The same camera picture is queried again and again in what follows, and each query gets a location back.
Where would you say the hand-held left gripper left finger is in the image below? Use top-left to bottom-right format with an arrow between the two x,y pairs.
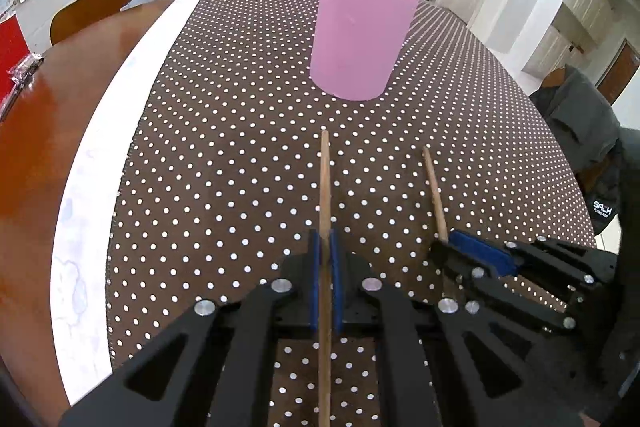
59,229 -> 321,427

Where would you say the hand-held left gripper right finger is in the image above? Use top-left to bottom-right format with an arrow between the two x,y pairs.
330,231 -> 586,427

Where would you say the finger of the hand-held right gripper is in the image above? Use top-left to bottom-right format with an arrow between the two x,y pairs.
449,230 -> 617,290
431,241 -> 581,334

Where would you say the wooden chopstick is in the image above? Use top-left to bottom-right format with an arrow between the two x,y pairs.
317,130 -> 334,427
422,145 -> 450,244

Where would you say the pink cup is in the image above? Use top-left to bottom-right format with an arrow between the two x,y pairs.
309,0 -> 422,102

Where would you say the dark jacket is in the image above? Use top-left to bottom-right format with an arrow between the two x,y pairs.
529,64 -> 640,259

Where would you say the brown polka dot table mat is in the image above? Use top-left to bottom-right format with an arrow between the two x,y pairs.
105,0 -> 599,427

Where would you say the brown wooden door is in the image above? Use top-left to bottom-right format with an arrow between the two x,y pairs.
597,39 -> 640,106

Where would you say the white table sheet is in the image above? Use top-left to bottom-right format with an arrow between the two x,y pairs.
50,0 -> 207,406

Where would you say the white cabinet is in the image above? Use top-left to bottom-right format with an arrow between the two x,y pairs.
522,0 -> 617,78

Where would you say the wooden chair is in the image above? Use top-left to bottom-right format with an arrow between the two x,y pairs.
50,0 -> 142,46

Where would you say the red panel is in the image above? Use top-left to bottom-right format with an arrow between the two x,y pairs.
0,14 -> 27,108

